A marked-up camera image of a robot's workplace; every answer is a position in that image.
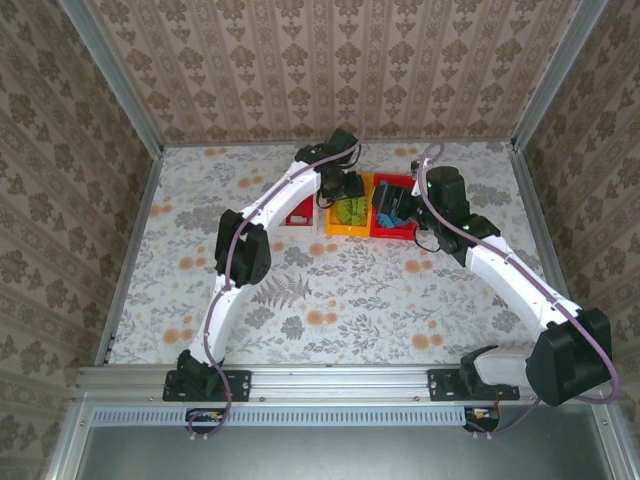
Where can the light blue two-by-four lego brick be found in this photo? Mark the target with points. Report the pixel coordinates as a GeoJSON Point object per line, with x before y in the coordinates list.
{"type": "Point", "coordinates": [387, 221]}

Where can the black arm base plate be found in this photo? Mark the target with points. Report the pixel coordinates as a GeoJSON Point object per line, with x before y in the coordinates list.
{"type": "Point", "coordinates": [442, 385]}
{"type": "Point", "coordinates": [240, 385]}

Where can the aluminium side rail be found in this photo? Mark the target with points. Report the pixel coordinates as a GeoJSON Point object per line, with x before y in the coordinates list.
{"type": "Point", "coordinates": [537, 220]}
{"type": "Point", "coordinates": [130, 250]}

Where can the small white red tray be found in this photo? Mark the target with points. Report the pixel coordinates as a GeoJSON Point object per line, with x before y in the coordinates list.
{"type": "Point", "coordinates": [300, 228]}

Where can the green two-by-four lego brick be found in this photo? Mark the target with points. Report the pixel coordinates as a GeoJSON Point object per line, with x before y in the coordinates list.
{"type": "Point", "coordinates": [346, 212]}

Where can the aluminium frame post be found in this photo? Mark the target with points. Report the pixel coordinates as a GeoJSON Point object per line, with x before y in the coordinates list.
{"type": "Point", "coordinates": [555, 70]}
{"type": "Point", "coordinates": [110, 70]}

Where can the aluminium mounting rail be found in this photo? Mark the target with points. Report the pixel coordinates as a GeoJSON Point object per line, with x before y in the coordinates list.
{"type": "Point", "coordinates": [340, 382]}

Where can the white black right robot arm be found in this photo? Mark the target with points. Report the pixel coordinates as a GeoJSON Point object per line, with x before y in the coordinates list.
{"type": "Point", "coordinates": [515, 280]}

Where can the grey metal sheet panel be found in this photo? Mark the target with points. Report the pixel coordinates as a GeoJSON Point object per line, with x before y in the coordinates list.
{"type": "Point", "coordinates": [325, 455]}

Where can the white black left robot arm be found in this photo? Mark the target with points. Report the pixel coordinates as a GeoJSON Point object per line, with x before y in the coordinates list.
{"type": "Point", "coordinates": [225, 320]}

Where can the red plastic bin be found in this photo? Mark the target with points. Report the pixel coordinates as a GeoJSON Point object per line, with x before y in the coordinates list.
{"type": "Point", "coordinates": [395, 233]}

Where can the yellow plastic bin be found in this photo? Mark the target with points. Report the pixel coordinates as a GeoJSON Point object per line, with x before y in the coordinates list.
{"type": "Point", "coordinates": [345, 231]}

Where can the red lego brick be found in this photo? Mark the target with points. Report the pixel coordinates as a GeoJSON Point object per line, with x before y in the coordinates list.
{"type": "Point", "coordinates": [300, 207]}

